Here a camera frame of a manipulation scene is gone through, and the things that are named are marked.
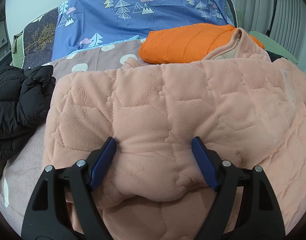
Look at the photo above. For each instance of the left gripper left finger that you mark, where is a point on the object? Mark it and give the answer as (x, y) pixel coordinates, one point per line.
(62, 206)

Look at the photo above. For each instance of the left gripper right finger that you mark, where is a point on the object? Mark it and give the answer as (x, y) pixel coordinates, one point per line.
(259, 214)

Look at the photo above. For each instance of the pink quilted jacket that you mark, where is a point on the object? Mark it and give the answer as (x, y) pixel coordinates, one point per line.
(247, 108)

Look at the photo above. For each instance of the pink polka dot bedspread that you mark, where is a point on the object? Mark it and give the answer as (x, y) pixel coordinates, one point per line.
(18, 176)

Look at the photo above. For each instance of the black puffer jacket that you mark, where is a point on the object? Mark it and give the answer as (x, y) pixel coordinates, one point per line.
(25, 98)

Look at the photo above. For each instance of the green headboard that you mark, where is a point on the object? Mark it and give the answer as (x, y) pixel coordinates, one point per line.
(18, 50)

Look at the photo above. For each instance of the green pillow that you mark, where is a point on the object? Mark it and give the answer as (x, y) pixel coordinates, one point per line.
(274, 50)

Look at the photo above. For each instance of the orange puffer jacket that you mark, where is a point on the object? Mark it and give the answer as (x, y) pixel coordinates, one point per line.
(200, 41)

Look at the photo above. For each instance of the dark tree print cover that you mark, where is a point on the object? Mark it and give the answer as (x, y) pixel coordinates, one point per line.
(38, 39)

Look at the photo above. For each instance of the grey curtain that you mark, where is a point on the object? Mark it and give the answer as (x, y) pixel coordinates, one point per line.
(289, 27)

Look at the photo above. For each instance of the blue tree print sheet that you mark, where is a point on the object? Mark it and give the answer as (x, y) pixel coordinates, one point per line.
(87, 24)

